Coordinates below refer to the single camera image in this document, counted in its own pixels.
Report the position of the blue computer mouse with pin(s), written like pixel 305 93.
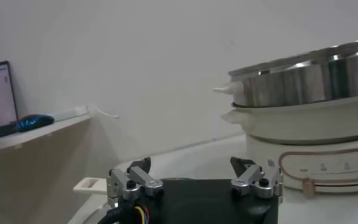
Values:
pixel 34 121

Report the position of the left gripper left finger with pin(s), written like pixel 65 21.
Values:
pixel 144 182

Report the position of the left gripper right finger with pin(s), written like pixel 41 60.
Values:
pixel 249 179

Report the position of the white side desk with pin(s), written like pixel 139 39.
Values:
pixel 30 182

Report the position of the cream electric cooker base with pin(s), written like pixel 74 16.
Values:
pixel 334 165

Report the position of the stainless steel steamer basket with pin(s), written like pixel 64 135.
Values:
pixel 303 82

